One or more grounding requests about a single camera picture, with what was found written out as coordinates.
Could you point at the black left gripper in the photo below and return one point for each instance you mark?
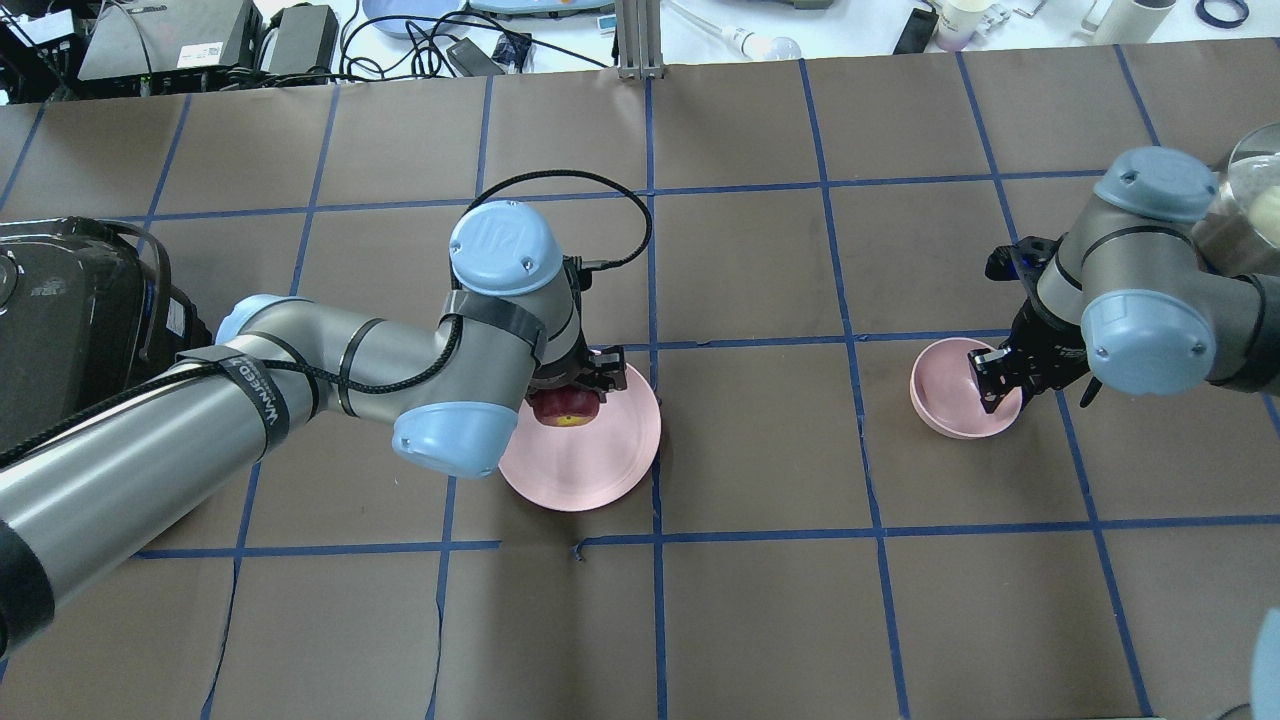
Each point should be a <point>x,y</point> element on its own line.
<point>566,372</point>

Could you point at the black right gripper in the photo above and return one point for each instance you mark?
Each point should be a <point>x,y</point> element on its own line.
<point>1047,348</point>

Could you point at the red apple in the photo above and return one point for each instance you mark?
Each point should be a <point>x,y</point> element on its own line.
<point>565,407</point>

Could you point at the pink bowl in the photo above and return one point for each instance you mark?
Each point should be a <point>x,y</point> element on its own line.
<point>945,396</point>

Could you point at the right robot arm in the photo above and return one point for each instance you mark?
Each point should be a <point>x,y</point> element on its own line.
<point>1124,298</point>

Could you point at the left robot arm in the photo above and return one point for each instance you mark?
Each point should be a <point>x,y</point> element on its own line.
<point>82,495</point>

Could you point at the pink plate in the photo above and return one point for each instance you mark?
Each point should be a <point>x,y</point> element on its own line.
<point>577,469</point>

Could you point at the blue plate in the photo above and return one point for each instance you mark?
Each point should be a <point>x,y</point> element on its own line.
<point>393,17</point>

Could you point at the white steamed bun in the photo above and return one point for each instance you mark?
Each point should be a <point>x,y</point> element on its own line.
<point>1263,214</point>

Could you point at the steel steamer pot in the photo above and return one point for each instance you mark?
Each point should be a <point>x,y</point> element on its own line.
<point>1240,233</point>

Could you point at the light bulb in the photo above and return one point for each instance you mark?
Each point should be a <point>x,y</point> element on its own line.
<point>755,46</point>

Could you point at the white paper cup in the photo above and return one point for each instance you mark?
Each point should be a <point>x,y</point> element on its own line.
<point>1125,22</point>

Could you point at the lavender white cup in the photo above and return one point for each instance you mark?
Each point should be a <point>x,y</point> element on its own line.
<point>959,22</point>

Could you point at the black rice cooker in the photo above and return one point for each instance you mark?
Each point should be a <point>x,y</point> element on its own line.
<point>89,308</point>

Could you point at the aluminium frame post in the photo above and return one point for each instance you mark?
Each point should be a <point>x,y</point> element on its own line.
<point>637,40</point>

